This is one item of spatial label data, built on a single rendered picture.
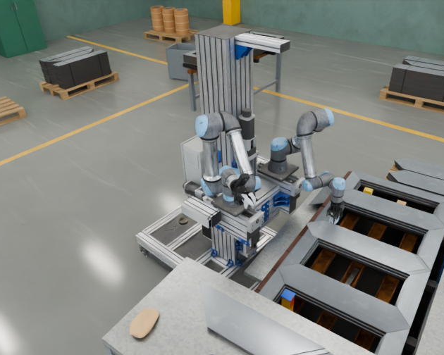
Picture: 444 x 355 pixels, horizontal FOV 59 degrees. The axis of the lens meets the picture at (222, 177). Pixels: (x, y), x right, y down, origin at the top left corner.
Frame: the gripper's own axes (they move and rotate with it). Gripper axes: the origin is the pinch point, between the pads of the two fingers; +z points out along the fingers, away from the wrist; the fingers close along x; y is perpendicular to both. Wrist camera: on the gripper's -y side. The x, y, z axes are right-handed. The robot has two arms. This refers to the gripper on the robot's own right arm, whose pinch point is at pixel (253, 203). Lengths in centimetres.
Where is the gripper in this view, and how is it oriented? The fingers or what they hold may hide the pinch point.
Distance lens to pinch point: 188.3
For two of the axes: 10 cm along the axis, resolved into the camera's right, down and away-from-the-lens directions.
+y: -0.8, 8.5, 5.2
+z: 3.7, 5.1, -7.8
